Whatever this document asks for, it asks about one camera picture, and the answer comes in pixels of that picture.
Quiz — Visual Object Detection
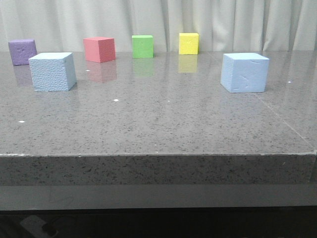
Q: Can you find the smooth light blue foam cube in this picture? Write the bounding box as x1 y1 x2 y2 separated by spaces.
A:
220 53 269 93

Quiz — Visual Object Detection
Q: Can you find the textured light blue foam cube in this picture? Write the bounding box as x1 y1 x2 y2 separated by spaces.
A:
29 52 77 92

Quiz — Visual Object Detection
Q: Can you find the green foam cube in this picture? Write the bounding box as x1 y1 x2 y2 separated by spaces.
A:
132 35 154 59

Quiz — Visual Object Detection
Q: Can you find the yellow foam cube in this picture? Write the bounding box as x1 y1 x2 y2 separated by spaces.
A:
179 33 199 55

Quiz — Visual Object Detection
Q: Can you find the red foam cube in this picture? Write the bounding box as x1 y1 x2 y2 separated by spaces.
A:
83 37 116 63

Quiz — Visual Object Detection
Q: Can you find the white pleated curtain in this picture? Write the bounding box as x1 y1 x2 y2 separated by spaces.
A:
0 0 317 52

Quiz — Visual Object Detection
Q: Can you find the purple foam cube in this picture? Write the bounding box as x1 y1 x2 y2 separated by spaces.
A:
8 39 38 66

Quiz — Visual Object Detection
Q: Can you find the white power strip under table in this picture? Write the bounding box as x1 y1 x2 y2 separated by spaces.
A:
20 215 59 238

